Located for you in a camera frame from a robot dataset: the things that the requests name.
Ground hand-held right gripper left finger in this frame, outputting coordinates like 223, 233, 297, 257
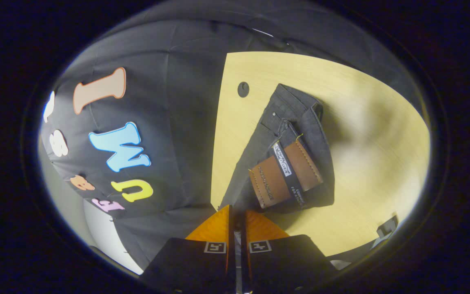
139, 204, 238, 294

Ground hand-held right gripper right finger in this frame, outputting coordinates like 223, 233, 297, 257
238, 209, 338, 294

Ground dark grey jeans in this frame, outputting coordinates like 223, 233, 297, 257
219, 84, 336, 214

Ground black backdrop cloth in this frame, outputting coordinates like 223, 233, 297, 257
39, 0, 427, 270

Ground black metal bracket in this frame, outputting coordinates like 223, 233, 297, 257
376, 215, 399, 239

